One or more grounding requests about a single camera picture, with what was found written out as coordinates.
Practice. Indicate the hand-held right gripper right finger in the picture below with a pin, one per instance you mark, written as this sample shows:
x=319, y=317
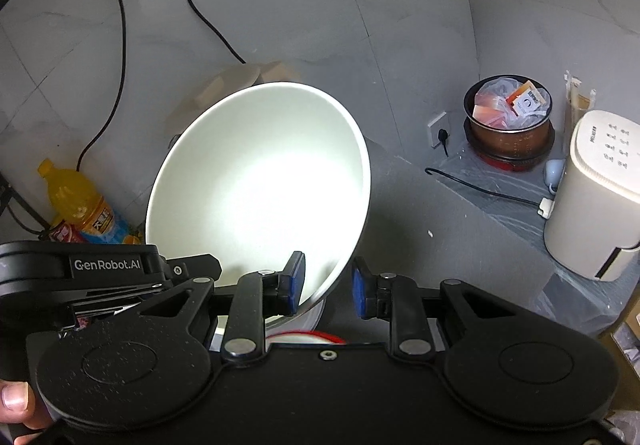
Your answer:
x=361, y=292

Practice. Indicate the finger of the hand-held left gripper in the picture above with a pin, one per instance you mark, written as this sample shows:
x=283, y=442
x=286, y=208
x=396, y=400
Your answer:
x=195, y=267

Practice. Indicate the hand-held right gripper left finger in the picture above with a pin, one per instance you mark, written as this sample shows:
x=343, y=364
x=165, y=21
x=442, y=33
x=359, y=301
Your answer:
x=292, y=285

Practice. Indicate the person's left hand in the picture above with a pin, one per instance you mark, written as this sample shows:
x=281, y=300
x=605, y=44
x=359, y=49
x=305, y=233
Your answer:
x=15, y=400

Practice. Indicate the red soda can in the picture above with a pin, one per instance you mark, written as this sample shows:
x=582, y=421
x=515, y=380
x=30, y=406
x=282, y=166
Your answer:
x=65, y=232

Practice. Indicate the orange juice bottle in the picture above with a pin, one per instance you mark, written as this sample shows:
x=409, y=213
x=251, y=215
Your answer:
x=80, y=205

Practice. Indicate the small black plug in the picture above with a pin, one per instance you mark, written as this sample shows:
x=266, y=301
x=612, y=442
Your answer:
x=443, y=140

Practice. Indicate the red cooker base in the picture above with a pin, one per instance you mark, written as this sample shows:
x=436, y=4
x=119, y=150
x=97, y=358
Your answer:
x=505, y=165

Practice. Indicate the brown cooking pot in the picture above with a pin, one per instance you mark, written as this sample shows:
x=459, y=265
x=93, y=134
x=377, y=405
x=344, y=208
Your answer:
x=510, y=140

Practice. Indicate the pale blue small object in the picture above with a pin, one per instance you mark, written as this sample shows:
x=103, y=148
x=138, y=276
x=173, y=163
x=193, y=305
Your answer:
x=554, y=172

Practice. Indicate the plastic bag of packets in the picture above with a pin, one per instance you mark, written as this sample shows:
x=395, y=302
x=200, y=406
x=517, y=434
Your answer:
x=505, y=105

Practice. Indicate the cream countertop appliance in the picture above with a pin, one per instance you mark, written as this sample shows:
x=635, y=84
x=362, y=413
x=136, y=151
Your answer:
x=590, y=205

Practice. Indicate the beige paper package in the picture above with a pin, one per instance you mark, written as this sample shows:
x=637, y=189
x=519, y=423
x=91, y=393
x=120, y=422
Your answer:
x=580, y=100

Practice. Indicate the small white wall outlet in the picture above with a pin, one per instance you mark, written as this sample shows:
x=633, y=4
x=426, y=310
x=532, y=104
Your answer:
x=436, y=121

